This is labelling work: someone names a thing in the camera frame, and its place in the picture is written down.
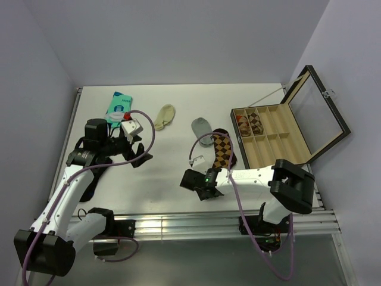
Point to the rolled brown argyle sock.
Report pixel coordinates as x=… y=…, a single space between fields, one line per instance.
x=255 y=123

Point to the aluminium frame rail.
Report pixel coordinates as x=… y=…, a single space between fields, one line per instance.
x=217 y=225

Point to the black blue sock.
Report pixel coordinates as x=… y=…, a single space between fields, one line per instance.
x=90 y=190

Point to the rolled orange argyle sock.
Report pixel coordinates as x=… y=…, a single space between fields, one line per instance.
x=243 y=125

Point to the brown argyle sock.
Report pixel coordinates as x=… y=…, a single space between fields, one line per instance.
x=255 y=123
x=222 y=149

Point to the grey ankle sock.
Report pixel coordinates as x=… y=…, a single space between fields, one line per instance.
x=200 y=127

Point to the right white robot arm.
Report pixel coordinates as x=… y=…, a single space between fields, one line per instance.
x=291 y=187

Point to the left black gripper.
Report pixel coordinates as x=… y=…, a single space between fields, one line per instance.
x=129 y=152

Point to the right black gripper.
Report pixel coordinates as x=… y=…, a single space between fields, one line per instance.
x=200 y=196

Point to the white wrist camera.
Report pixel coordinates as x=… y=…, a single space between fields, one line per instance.
x=131 y=128
x=198 y=162

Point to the black compartment storage box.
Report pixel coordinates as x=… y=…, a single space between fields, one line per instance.
x=301 y=128

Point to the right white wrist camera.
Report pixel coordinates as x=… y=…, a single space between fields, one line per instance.
x=198 y=162

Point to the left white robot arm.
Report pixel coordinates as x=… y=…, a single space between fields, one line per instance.
x=50 y=245

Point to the cream ankle sock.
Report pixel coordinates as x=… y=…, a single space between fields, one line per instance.
x=164 y=117

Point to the teal patterned sock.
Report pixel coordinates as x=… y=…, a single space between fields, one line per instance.
x=119 y=105

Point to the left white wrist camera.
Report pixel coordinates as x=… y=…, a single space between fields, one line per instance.
x=131 y=128

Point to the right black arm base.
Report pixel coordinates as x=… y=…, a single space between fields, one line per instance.
x=268 y=236

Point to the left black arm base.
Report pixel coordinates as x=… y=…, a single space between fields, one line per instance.
x=121 y=236

